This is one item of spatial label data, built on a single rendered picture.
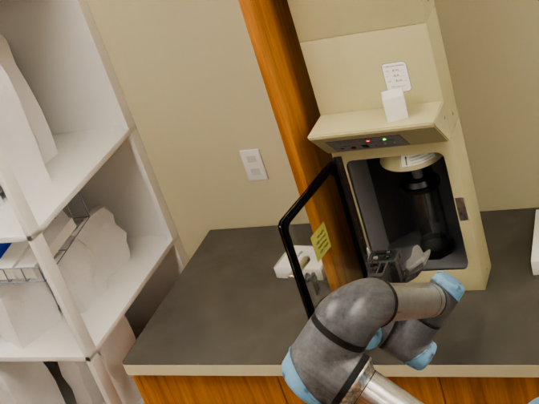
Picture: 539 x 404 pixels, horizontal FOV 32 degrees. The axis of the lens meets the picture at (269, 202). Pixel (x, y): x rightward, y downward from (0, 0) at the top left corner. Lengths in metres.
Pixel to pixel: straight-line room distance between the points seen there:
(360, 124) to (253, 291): 0.78
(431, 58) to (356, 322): 0.80
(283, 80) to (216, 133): 0.77
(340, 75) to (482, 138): 0.65
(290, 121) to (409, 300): 0.69
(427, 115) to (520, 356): 0.62
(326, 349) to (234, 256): 1.39
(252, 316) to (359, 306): 1.08
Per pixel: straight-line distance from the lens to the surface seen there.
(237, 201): 3.23
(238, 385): 2.72
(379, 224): 2.70
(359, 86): 2.37
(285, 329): 2.68
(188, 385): 2.80
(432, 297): 2.00
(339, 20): 2.32
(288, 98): 2.39
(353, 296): 1.74
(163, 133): 3.20
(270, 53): 2.33
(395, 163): 2.48
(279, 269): 2.89
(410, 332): 2.11
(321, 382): 1.76
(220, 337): 2.75
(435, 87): 2.33
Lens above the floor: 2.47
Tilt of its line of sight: 27 degrees down
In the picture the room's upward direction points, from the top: 18 degrees counter-clockwise
